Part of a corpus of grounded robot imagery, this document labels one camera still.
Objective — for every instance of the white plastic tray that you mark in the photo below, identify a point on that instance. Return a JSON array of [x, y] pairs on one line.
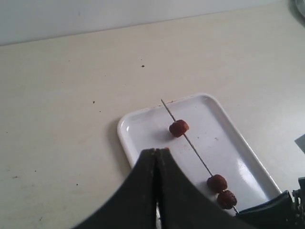
[[218, 142]]

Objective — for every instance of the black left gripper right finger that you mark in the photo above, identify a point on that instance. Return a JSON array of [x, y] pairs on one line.
[[181, 204]]

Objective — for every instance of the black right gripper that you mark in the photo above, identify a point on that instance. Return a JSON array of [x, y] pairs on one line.
[[280, 206]]

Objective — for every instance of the thin metal skewer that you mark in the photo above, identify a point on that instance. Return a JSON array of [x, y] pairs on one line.
[[192, 146]]

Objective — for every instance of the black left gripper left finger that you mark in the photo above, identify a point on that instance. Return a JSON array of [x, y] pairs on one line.
[[133, 205]]

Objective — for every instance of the red fruit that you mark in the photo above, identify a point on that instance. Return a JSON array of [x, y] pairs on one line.
[[178, 128], [217, 183], [226, 200]]

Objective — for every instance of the silver metal plate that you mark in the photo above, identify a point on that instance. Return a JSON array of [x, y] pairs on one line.
[[298, 9]]

